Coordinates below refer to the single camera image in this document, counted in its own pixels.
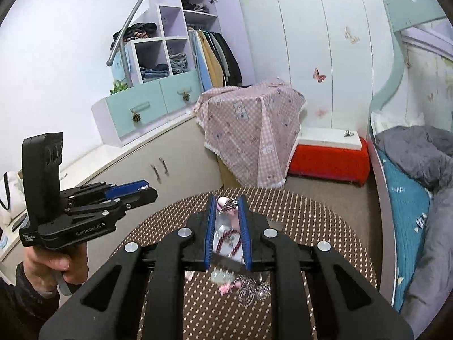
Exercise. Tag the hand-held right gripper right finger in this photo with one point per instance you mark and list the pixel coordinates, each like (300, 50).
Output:
(245, 233)

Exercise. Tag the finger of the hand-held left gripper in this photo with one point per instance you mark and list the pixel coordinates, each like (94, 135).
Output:
(127, 188)
(138, 197)

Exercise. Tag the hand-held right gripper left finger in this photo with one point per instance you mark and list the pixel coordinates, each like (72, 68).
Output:
(210, 233)

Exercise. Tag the clear plastic jewelry bag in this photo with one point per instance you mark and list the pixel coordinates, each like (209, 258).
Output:
(226, 224)

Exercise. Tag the pink bead silver hair clip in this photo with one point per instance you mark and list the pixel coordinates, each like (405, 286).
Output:
(226, 204)

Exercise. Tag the person's left forearm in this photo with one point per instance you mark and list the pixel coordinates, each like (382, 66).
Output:
(21, 308)

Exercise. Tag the person's left hand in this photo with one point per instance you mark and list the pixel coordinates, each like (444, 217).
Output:
(47, 262)

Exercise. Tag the white low cabinet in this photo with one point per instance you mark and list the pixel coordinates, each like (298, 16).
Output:
(141, 170)

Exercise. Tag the white tote bag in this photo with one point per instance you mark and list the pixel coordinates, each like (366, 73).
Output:
(12, 194)

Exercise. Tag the pink earrings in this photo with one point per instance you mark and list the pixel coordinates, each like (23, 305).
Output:
(229, 287)

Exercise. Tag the round clear earring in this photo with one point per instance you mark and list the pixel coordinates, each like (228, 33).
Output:
(263, 290)

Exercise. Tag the silver hoop earrings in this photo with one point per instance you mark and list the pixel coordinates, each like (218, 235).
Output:
(247, 293)

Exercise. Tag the pine cone ornament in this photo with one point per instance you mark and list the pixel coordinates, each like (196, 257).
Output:
(186, 96)
(136, 117)

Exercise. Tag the wide turquoise drawer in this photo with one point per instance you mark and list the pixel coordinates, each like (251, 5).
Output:
(141, 108)

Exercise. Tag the small green plant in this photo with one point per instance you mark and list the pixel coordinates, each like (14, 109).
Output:
(119, 87)

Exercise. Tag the red storage bench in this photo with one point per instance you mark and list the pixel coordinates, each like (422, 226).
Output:
(329, 164)

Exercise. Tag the pink checked cloth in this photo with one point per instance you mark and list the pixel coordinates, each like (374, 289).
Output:
(247, 124)

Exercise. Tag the small turquoise drawer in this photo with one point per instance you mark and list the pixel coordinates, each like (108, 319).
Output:
(177, 90)

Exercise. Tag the folded blue jeans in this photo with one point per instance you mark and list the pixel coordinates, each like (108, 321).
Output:
(155, 71)

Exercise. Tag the white bench top board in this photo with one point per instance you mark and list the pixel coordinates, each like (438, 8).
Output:
(325, 138)

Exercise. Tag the folded grey clothes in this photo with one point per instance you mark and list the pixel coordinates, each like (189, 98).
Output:
(178, 63)

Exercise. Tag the small metal ornament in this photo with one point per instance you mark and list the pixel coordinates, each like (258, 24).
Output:
(348, 134)

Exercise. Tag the light blue hanging garment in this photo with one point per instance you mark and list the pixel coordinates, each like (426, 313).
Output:
(201, 63)

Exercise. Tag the yellow hanging garment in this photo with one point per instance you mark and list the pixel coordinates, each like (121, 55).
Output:
(214, 63)

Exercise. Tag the dark clothes pile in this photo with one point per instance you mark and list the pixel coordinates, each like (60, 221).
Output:
(136, 31)

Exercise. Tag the blue bed sheet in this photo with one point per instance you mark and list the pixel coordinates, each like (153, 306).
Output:
(407, 212)

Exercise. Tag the black hanging garment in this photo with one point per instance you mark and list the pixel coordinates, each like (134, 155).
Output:
(231, 60)

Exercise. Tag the lilac shelf unit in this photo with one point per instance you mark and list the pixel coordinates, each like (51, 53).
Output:
(166, 21)

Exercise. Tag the pink butterfly sticker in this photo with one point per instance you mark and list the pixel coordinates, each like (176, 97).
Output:
(318, 75)

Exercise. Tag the curved metal pole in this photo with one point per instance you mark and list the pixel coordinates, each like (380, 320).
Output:
(139, 5)

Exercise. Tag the grey duvet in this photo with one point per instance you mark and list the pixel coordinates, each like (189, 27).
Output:
(421, 156)

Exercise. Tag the folded clothes on shelf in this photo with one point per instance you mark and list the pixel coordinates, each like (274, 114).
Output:
(196, 7)

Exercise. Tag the white wardrobe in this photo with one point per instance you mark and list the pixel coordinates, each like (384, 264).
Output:
(300, 35)

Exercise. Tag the beige butterfly sticker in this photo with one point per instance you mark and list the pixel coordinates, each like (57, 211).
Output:
(351, 35)

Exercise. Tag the teal bed frame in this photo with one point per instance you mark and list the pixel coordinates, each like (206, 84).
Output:
(385, 88)

